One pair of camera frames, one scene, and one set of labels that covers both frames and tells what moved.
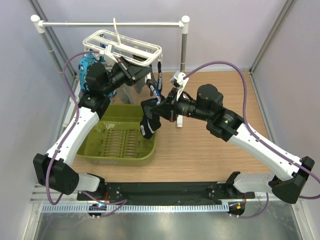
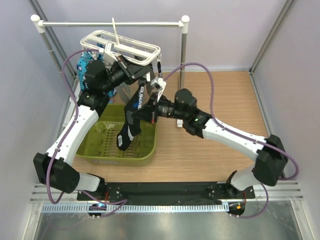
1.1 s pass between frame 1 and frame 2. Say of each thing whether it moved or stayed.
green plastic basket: stayed
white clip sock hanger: stayed
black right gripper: moved
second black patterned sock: stayed
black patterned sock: moved
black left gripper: stayed
